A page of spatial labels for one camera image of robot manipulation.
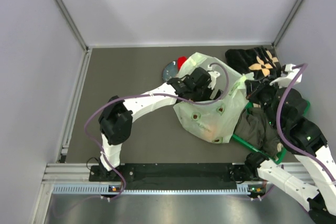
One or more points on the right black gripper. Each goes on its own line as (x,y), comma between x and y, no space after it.
(251,94)

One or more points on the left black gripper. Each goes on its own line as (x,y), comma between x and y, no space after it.
(209,91)

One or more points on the red bell pepper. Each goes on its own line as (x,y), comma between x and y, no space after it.
(180,62)

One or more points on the pale green plastic bag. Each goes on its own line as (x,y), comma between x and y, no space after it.
(214,123)

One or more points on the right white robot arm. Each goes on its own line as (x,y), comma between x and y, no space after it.
(285,111)

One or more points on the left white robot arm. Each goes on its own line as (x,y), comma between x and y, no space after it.
(116,119)

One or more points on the black flower patterned blanket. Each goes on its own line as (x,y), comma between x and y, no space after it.
(260,61)

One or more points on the blue ceramic plate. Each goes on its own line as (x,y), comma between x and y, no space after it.
(170,71)

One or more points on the dark grey cloth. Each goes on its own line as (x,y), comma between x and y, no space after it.
(253,127)

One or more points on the green plastic bin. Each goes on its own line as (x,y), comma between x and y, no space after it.
(279,156)

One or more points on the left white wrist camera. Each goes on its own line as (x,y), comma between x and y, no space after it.
(213,75)

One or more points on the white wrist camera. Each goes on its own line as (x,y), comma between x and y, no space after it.
(288,72)
(213,75)

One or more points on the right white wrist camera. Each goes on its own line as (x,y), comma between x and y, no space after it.
(288,72)

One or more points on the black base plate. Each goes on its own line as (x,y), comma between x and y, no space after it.
(133,172)

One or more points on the slotted cable duct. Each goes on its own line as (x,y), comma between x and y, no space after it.
(111,189)

